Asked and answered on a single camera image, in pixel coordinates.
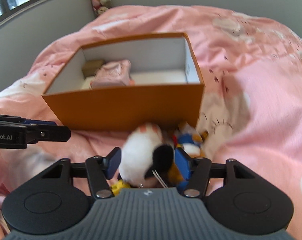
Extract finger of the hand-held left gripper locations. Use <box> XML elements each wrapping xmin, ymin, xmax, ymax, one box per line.
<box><xmin>0</xmin><ymin>114</ymin><xmax>58</xmax><ymax>128</ymax></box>
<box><xmin>26</xmin><ymin>124</ymin><xmax>71</xmax><ymax>145</ymax></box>

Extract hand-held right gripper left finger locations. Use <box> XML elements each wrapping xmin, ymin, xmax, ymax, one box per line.
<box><xmin>42</xmin><ymin>148</ymin><xmax>122</xmax><ymax>199</ymax></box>

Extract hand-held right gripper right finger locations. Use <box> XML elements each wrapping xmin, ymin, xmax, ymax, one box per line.
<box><xmin>175</xmin><ymin>149</ymin><xmax>254</xmax><ymax>198</ymax></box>

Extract white plush toy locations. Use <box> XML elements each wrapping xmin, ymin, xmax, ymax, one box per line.
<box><xmin>118</xmin><ymin>122</ymin><xmax>175</xmax><ymax>188</ymax></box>

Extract orange cardboard box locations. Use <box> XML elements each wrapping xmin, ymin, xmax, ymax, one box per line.
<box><xmin>41</xmin><ymin>32</ymin><xmax>205</xmax><ymax>132</ymax></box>

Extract brown printed card box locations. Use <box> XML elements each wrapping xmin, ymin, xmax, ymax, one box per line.
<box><xmin>81</xmin><ymin>59</ymin><xmax>106</xmax><ymax>77</ymax></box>

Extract pink leather wallet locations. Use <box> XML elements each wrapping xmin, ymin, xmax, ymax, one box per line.
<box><xmin>90</xmin><ymin>59</ymin><xmax>135</xmax><ymax>89</ymax></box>

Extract brown plush toy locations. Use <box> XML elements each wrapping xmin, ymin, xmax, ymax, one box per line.
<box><xmin>167</xmin><ymin>150</ymin><xmax>206</xmax><ymax>183</ymax></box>

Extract small blue pouch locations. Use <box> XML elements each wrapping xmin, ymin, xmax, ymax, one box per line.
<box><xmin>177</xmin><ymin>180</ymin><xmax>191</xmax><ymax>192</ymax></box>

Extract small yellow gadget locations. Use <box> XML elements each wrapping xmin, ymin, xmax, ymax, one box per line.
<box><xmin>110</xmin><ymin>179</ymin><xmax>131</xmax><ymax>196</ymax></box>

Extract blue white duck plush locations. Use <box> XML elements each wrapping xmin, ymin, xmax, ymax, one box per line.
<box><xmin>172</xmin><ymin>121</ymin><xmax>209</xmax><ymax>155</ymax></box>

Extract pink printed blanket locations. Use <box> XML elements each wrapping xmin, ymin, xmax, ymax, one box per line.
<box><xmin>0</xmin><ymin>4</ymin><xmax>302</xmax><ymax>240</ymax></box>

